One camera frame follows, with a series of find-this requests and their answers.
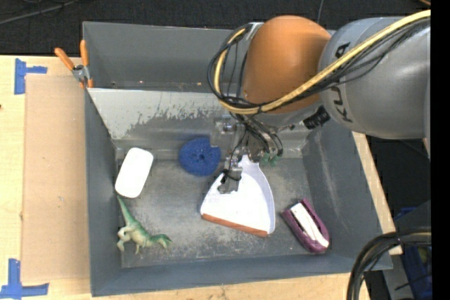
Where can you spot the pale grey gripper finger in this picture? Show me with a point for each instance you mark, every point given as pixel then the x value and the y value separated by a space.
pixel 223 187
pixel 235 186

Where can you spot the white dustpan with orange edge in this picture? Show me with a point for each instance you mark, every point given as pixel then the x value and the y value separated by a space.
pixel 246 200

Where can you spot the blue round scrubber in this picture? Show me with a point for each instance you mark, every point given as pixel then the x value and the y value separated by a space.
pixel 197 161

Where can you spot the grey metal bin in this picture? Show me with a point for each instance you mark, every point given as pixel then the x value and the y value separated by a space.
pixel 183 221

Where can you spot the white computer mouse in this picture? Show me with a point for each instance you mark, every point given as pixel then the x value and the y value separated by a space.
pixel 134 172

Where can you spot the green toy dinosaur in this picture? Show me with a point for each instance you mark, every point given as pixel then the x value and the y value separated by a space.
pixel 138 232

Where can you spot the brown cardboard board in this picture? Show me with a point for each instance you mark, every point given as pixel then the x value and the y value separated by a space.
pixel 52 179

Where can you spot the black cylinder on white bracket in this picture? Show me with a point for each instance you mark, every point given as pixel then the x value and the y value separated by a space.
pixel 317 118

